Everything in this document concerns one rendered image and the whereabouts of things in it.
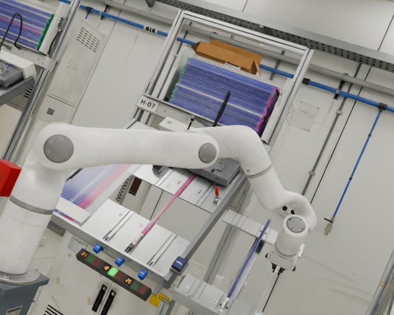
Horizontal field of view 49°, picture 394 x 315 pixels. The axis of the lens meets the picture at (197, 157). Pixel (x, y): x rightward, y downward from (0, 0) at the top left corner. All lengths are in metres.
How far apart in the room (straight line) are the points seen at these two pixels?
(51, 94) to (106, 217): 1.28
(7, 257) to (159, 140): 0.49
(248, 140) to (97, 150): 0.45
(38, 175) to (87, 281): 1.08
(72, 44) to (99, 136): 1.85
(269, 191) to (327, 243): 2.18
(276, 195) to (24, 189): 0.73
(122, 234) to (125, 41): 2.83
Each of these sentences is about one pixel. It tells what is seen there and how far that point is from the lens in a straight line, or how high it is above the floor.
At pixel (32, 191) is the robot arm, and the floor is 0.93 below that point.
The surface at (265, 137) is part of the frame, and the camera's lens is 2.05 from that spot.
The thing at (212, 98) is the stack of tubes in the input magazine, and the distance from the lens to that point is 2.17.
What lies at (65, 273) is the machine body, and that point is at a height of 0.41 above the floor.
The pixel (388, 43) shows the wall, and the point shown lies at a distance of 3.79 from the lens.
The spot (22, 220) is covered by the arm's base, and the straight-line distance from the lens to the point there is 1.20.
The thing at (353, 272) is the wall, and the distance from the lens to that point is 3.51.
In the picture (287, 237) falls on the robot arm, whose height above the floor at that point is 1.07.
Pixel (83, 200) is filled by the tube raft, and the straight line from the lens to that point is 1.94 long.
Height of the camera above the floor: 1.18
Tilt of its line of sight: level
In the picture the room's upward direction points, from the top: 24 degrees clockwise
